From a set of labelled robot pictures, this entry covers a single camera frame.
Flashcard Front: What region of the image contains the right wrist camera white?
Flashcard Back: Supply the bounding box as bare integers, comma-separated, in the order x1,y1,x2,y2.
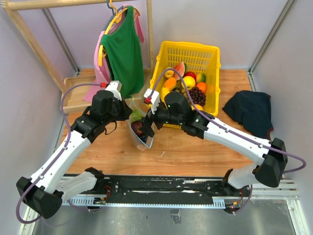
143,88,160,114

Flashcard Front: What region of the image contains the purple cable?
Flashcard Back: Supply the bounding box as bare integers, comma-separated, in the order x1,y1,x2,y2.
16,82,106,224
149,68,307,213

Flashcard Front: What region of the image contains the green red mango toy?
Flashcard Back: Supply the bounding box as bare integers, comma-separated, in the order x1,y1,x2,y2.
196,72,206,84

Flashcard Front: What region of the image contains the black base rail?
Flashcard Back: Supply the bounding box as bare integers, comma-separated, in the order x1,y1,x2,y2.
70,175,249,209

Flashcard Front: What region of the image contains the clear zip top bag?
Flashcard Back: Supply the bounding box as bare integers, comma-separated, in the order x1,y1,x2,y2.
127,98,154,151

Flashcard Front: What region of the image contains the green cabbage toy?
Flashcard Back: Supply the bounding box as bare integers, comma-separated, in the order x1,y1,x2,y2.
130,110,143,122

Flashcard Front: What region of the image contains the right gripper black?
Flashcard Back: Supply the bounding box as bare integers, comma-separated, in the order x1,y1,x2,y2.
138,100,183,138

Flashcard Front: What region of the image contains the pink shirt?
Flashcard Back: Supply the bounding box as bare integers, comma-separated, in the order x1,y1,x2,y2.
83,12,145,102

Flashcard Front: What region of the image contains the yellow plastic basket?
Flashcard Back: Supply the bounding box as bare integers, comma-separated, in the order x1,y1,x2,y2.
144,41,221,116

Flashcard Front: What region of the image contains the yellow apple toy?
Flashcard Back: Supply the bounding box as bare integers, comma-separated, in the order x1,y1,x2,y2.
183,76,196,90

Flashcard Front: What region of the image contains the orange mango toy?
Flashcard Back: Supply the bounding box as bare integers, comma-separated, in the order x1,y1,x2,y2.
163,77,177,91

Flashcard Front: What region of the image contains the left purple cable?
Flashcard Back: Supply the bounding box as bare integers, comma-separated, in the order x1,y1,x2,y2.
16,82,106,224

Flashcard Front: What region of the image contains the red apple toy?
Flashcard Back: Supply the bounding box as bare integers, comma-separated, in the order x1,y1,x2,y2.
131,120,144,137

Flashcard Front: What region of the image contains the dark navy cloth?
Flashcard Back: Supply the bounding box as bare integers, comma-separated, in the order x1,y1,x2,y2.
223,91,274,140

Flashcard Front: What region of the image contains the green grape bunch toy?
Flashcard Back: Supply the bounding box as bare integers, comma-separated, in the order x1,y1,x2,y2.
174,88,187,95

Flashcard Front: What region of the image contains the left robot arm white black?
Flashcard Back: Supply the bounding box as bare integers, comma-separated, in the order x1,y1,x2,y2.
16,87,132,219

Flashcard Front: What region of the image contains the orange fruit toy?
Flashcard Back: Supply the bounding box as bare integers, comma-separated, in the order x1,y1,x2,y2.
196,82,207,94

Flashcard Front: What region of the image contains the yellow lemon toy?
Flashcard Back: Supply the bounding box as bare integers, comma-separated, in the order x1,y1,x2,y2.
160,87,171,102

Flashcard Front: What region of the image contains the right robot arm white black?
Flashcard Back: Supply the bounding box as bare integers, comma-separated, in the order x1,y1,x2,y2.
140,89,288,196

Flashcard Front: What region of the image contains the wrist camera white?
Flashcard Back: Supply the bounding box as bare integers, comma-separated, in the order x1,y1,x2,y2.
143,88,160,114
105,81,122,101

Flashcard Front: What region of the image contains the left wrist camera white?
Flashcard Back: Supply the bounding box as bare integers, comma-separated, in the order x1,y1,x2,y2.
105,81,122,101

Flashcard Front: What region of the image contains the green tank top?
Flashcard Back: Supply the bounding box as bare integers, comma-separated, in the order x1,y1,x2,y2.
100,6,144,98

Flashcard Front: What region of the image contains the dark blue grape bunch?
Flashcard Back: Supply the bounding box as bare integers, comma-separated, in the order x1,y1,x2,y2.
139,135,149,144

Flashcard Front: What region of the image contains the yellow peach toy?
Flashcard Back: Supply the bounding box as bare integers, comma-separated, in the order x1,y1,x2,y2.
164,69,175,79

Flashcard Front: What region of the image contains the yellow clothes hanger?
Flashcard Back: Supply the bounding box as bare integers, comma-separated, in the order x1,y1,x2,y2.
98,0,142,67

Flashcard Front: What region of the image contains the wooden clothes rack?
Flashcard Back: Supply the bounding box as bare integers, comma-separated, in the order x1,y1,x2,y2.
1,0,155,115

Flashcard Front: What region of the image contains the watermelon slice toy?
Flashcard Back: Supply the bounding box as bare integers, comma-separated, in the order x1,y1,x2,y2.
174,61,187,77

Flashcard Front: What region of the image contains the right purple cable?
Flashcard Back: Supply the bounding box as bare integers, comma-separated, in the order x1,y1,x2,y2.
149,68,307,213

